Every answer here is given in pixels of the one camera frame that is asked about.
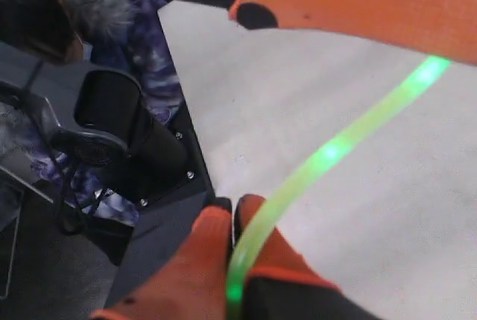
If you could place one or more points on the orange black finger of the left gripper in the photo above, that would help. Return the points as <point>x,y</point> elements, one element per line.
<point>446,28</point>

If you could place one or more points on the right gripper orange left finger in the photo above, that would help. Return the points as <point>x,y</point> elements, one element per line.
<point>191,285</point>

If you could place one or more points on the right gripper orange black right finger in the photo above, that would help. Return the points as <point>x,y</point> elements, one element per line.
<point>282,285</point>

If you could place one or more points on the thin green strip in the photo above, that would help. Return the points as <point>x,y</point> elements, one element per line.
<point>318,164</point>

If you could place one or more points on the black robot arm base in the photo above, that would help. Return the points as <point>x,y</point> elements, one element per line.
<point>113,130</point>

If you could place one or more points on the blue patterned cloth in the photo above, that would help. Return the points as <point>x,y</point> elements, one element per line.
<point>123,34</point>

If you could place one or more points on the black table frame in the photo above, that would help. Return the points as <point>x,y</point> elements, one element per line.
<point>167,208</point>

